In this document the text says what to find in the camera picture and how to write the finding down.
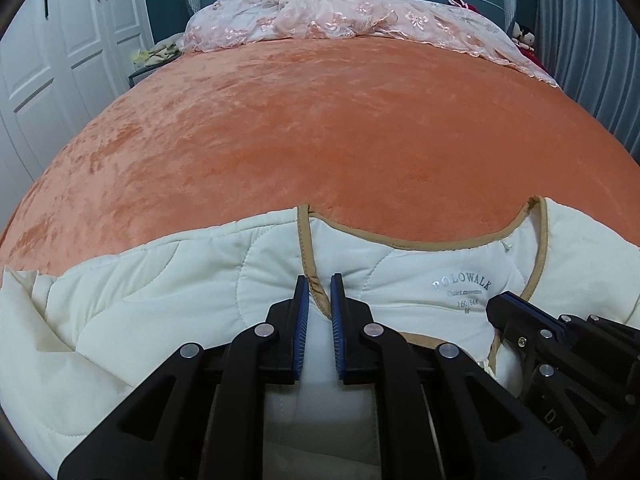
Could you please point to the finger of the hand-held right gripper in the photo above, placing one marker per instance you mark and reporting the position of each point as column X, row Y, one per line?
column 575, row 322
column 510, row 317

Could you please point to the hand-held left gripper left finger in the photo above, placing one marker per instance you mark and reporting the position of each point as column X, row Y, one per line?
column 300, row 330

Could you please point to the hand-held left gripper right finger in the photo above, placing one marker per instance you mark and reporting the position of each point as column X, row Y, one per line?
column 337, row 330

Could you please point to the cream quilted jacket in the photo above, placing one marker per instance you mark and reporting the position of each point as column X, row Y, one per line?
column 150, row 310

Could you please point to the orange plush blanket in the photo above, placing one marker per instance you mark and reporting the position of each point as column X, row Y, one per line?
column 320, row 135

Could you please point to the red cushion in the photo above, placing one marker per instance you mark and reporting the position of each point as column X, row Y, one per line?
column 534, row 60

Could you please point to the plush doll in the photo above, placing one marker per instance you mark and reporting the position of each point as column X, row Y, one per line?
column 516, row 34
column 528, row 39

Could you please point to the blue-grey curtain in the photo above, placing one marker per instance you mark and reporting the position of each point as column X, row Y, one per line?
column 590, row 35

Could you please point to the yellowish cloth pile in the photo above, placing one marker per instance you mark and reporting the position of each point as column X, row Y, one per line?
column 155, row 55

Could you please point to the pink embroidered quilt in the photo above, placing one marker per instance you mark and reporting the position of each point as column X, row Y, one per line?
column 350, row 15

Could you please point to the red garment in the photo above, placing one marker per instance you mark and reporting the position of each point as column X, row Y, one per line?
column 464, row 4

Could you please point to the white wardrobe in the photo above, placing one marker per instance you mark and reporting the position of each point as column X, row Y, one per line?
column 75, row 35

